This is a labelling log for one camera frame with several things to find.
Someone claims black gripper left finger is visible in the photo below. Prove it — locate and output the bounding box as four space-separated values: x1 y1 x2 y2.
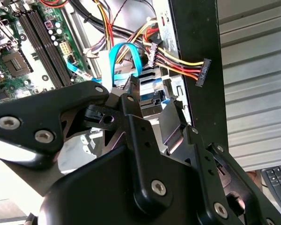
0 74 174 213

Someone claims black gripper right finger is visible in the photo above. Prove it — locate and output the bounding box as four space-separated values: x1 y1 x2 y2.
158 99 281 225

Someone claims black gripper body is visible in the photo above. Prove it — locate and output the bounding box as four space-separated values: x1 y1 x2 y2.
38 144 269 225

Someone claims hard disk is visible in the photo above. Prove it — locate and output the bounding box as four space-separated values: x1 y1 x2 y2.
112 67 185 122

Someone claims orange power wire black connector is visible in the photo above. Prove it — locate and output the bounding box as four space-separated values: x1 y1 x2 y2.
140 21 213 88

